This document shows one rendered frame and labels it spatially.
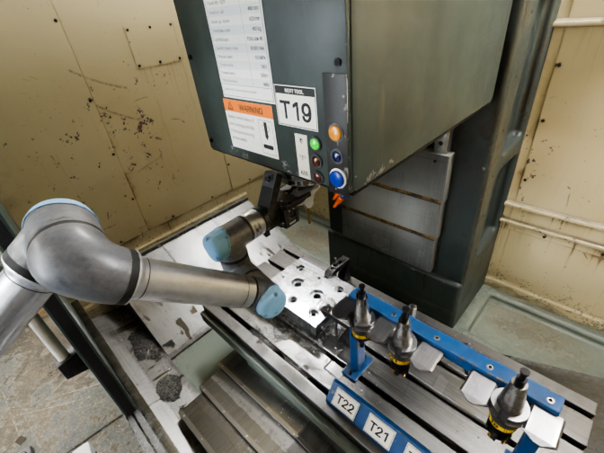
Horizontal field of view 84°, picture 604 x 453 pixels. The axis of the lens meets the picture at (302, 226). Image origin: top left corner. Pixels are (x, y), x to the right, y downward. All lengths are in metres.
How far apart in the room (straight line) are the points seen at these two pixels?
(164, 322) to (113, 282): 1.17
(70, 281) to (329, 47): 0.51
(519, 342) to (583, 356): 0.23
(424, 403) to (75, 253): 0.94
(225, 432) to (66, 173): 1.20
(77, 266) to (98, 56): 1.23
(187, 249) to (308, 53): 1.53
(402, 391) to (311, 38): 0.95
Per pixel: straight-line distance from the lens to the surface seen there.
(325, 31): 0.54
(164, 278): 0.64
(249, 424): 1.29
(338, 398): 1.07
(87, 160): 1.73
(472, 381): 0.81
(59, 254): 0.61
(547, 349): 1.80
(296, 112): 0.61
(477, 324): 1.78
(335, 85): 0.54
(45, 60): 1.67
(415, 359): 0.81
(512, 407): 0.77
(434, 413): 1.12
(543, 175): 1.59
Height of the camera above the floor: 1.88
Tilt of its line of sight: 34 degrees down
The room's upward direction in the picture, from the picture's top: 7 degrees counter-clockwise
